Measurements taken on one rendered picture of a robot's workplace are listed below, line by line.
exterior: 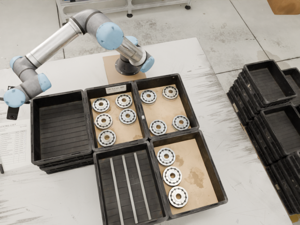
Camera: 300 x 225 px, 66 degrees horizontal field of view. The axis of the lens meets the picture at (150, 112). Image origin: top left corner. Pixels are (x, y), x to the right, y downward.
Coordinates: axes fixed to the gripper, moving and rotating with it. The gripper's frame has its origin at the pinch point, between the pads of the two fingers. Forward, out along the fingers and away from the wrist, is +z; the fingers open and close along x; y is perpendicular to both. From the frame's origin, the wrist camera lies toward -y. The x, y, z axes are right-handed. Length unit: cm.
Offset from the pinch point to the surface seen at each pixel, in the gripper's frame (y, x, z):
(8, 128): -19.0, 1.1, 26.9
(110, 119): -3, -49, -14
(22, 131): -19.6, -6.4, 21.9
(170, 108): 9, -85, -24
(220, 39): 110, -214, 74
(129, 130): -8, -60, -20
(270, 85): 44, -190, -19
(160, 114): 4, -78, -23
